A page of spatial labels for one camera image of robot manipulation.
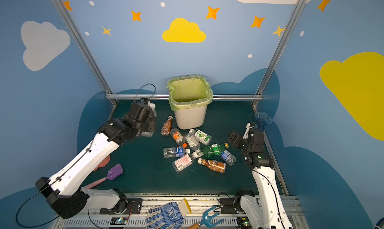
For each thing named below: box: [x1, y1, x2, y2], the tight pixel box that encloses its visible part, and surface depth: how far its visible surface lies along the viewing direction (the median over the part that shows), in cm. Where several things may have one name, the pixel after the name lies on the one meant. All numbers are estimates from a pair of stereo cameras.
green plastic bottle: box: [202, 142, 229, 157], surface depth 91 cm
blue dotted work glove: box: [145, 198, 192, 229], surface depth 73 cm
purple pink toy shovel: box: [83, 163, 124, 189], surface depth 86 cm
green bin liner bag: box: [167, 75, 213, 111], surface depth 98 cm
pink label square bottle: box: [172, 153, 194, 173], surface depth 88 cm
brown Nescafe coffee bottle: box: [160, 115, 173, 136], surface depth 102 cm
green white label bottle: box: [189, 128, 213, 146], surface depth 100 cm
